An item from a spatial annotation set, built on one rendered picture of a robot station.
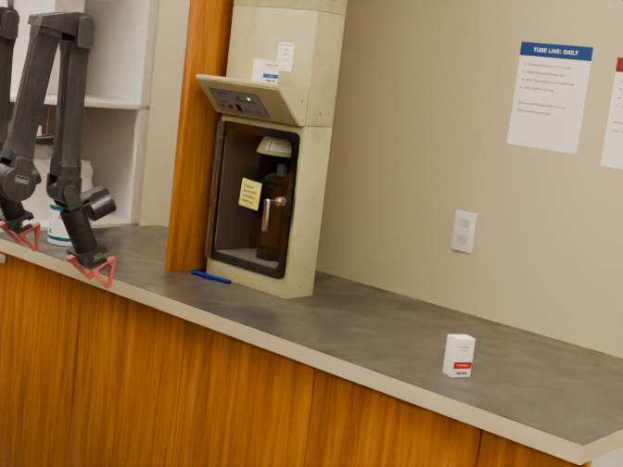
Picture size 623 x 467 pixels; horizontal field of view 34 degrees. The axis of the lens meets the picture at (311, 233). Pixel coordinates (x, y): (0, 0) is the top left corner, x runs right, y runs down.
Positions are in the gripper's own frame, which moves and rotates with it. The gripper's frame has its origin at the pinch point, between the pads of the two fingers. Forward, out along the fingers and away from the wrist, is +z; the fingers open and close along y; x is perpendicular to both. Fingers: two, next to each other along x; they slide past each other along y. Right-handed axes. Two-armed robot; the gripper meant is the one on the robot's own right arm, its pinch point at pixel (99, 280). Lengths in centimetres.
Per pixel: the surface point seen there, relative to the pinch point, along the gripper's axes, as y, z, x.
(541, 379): -83, 35, -57
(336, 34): -6, -31, -84
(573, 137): -54, 5, -114
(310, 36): -5, -34, -76
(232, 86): 9, -26, -57
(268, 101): -2, -22, -60
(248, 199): 9, 5, -52
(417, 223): -9, 30, -93
